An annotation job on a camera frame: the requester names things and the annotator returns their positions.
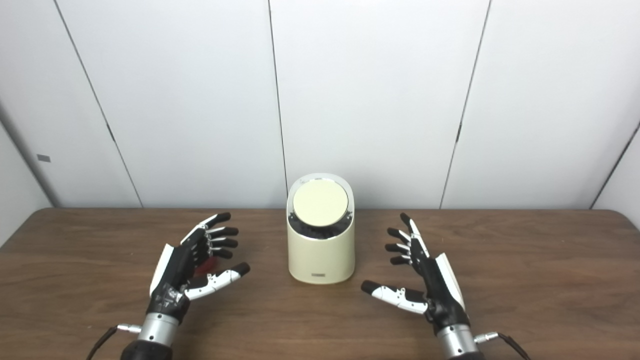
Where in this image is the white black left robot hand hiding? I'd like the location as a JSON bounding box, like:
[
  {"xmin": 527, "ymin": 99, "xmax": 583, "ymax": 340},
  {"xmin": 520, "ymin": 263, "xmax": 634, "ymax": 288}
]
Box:
[{"xmin": 149, "ymin": 212, "xmax": 251, "ymax": 323}]

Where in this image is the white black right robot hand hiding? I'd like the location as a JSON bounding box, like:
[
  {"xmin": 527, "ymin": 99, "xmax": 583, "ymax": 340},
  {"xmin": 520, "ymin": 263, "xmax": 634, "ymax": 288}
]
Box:
[{"xmin": 361, "ymin": 212, "xmax": 471, "ymax": 333}]

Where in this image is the red apple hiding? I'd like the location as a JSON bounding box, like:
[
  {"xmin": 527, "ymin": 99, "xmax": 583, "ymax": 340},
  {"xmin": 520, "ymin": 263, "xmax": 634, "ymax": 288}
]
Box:
[{"xmin": 194, "ymin": 257, "xmax": 218, "ymax": 277}]

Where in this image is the cream-colored round bin lid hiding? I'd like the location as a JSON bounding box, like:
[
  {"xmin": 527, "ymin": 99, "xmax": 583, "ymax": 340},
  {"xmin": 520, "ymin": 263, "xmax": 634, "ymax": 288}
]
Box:
[{"xmin": 292, "ymin": 178, "xmax": 349, "ymax": 227}]

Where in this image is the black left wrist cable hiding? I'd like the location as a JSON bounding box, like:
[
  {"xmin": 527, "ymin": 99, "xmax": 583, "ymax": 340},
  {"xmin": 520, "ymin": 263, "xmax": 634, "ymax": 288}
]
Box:
[{"xmin": 86, "ymin": 324, "xmax": 143, "ymax": 360}]

